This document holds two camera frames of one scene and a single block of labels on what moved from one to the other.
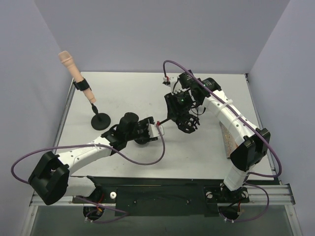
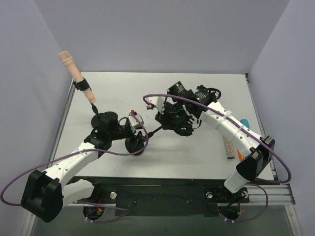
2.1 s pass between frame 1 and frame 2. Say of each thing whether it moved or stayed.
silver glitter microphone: stayed
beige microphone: stayed
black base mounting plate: stayed
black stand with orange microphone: moved
